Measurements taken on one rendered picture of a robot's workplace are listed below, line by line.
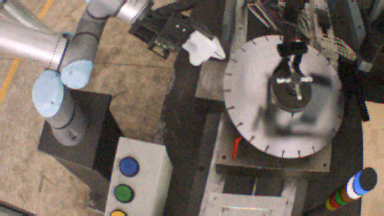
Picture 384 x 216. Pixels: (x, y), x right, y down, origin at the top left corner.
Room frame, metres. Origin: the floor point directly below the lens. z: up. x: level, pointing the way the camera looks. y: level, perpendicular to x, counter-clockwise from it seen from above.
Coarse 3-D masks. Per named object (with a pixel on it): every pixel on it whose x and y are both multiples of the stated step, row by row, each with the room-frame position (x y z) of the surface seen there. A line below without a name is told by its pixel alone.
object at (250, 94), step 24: (264, 48) 0.47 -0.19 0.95; (312, 48) 0.47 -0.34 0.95; (240, 72) 0.41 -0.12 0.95; (264, 72) 0.40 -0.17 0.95; (312, 72) 0.39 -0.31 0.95; (240, 96) 0.35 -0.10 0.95; (264, 96) 0.34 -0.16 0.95; (312, 96) 0.33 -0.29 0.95; (336, 96) 0.31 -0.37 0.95; (240, 120) 0.30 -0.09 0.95; (264, 120) 0.29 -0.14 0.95; (288, 120) 0.28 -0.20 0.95; (312, 120) 0.26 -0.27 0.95; (336, 120) 0.25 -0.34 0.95; (264, 144) 0.23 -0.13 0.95; (288, 144) 0.22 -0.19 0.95; (312, 144) 0.21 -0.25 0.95
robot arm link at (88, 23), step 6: (84, 12) 0.55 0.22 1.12; (84, 18) 0.53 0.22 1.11; (90, 18) 0.52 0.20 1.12; (96, 18) 0.51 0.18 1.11; (102, 18) 0.51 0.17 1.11; (108, 18) 0.53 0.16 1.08; (78, 24) 0.53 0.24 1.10; (84, 24) 0.51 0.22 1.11; (90, 24) 0.50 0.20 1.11; (96, 24) 0.51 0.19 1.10; (102, 24) 0.52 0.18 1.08; (78, 30) 0.50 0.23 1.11; (84, 30) 0.49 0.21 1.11; (90, 30) 0.49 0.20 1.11; (96, 30) 0.49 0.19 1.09; (102, 30) 0.51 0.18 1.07
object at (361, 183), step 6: (366, 168) 0.07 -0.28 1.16; (372, 168) 0.07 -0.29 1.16; (360, 174) 0.06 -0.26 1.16; (366, 174) 0.06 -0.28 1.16; (372, 174) 0.05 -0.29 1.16; (354, 180) 0.06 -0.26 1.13; (360, 180) 0.05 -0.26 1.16; (366, 180) 0.05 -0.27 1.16; (372, 180) 0.04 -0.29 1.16; (354, 186) 0.05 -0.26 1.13; (360, 186) 0.04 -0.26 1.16; (366, 186) 0.04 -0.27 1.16; (372, 186) 0.03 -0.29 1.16; (360, 192) 0.03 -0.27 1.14; (366, 192) 0.03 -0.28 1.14
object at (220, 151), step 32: (224, 32) 0.52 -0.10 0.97; (256, 32) 0.68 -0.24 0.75; (224, 64) 0.52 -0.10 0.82; (224, 128) 0.33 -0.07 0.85; (224, 160) 0.25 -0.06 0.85; (256, 160) 0.23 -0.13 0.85; (288, 160) 0.21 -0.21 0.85; (320, 160) 0.19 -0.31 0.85; (192, 192) 0.21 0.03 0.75; (224, 192) 0.19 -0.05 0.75; (256, 192) 0.17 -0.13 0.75; (288, 192) 0.14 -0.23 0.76
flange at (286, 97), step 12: (276, 72) 0.39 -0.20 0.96; (288, 72) 0.39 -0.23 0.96; (300, 72) 0.39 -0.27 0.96; (276, 84) 0.36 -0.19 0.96; (288, 84) 0.35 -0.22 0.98; (300, 84) 0.35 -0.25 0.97; (276, 96) 0.33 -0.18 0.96; (288, 96) 0.33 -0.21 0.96; (288, 108) 0.30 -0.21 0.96; (300, 108) 0.30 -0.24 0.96
